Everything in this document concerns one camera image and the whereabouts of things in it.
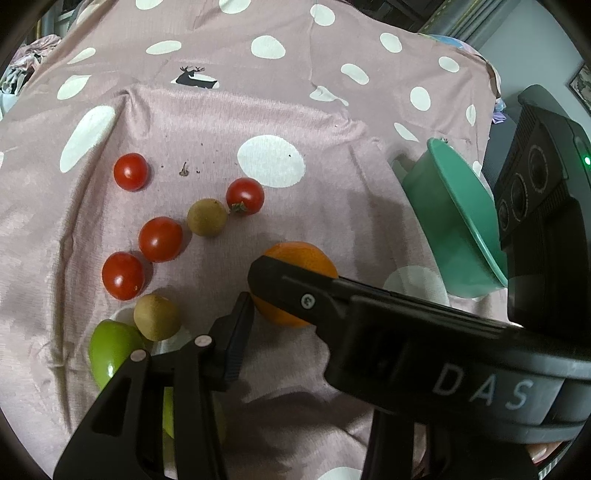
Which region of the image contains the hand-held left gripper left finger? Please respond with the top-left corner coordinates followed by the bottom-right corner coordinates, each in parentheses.
top-left (52, 292), bottom-right (256, 480)

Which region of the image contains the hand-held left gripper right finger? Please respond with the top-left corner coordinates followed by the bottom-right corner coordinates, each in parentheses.
top-left (364, 410), bottom-right (539, 480)

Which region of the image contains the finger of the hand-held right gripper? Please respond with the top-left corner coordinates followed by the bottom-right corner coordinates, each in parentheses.
top-left (248, 256), bottom-right (357, 334)

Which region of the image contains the orange tangerine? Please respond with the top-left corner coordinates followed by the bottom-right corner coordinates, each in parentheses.
top-left (250, 241), bottom-right (339, 328)

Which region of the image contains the small yellow-green fruit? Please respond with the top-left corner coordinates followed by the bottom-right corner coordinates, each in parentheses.
top-left (161, 385), bottom-right (228, 446)

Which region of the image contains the large green apple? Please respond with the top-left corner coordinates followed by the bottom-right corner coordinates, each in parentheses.
top-left (89, 319), bottom-right (148, 391)

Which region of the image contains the green plastic bowl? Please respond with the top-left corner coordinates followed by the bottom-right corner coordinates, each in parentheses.
top-left (392, 137), bottom-right (509, 300)

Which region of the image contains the person's right hand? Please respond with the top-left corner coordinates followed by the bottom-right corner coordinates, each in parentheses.
top-left (531, 442), bottom-right (563, 463)

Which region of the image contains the brown longan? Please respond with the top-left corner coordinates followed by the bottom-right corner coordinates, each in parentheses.
top-left (133, 294), bottom-right (181, 341)
top-left (187, 198), bottom-right (229, 238)

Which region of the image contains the red cherry tomato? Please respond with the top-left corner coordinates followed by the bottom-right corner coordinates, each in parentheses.
top-left (113, 152), bottom-right (150, 191)
top-left (102, 251), bottom-right (146, 301)
top-left (139, 216), bottom-right (184, 263)
top-left (226, 178), bottom-right (266, 216)

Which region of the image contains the pink dotted blanket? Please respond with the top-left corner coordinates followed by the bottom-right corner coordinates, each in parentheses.
top-left (0, 0), bottom-right (514, 480)

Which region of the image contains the light blue cloth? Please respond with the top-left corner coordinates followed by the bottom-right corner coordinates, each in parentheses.
top-left (427, 33), bottom-right (478, 54)

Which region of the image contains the framed picture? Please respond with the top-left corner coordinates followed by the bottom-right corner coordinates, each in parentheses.
top-left (567, 62), bottom-right (591, 114)

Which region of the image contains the grey panelled cabinet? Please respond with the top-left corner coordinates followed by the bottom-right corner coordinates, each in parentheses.
top-left (416, 0), bottom-right (548, 52)

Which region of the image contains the pile of pink clothes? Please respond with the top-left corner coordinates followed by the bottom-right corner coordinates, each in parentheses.
top-left (0, 34), bottom-right (63, 121)

